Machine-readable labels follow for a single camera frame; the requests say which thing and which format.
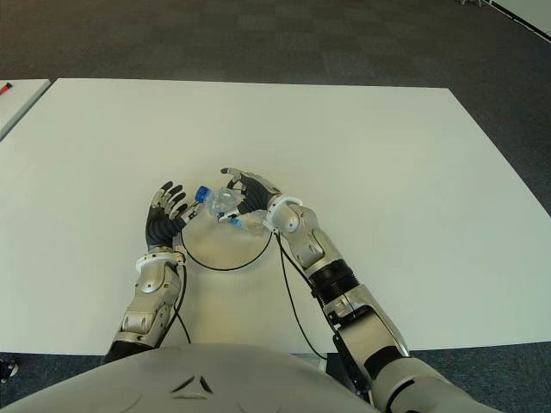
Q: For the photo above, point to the white plate with black rim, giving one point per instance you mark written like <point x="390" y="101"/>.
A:
<point x="224" y="254"/>

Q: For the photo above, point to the red and black marker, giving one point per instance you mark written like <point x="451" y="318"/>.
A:
<point x="5" y="89"/>

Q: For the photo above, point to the white side table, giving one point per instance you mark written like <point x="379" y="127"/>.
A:
<point x="17" y="103"/>

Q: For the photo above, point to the clear bottle with blue cap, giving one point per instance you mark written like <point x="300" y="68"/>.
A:
<point x="221" y="200"/>

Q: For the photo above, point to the black metal stand foot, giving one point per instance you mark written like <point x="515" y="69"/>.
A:
<point x="8" y="370"/>

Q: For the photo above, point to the grey robot torso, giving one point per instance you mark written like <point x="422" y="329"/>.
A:
<point x="193" y="383"/>

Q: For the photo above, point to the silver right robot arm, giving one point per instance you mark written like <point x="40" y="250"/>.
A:
<point x="344" y="292"/>

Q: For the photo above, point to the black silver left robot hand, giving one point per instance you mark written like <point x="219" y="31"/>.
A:
<point x="159" y="228"/>

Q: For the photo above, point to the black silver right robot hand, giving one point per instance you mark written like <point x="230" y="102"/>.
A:
<point x="258" y="191"/>

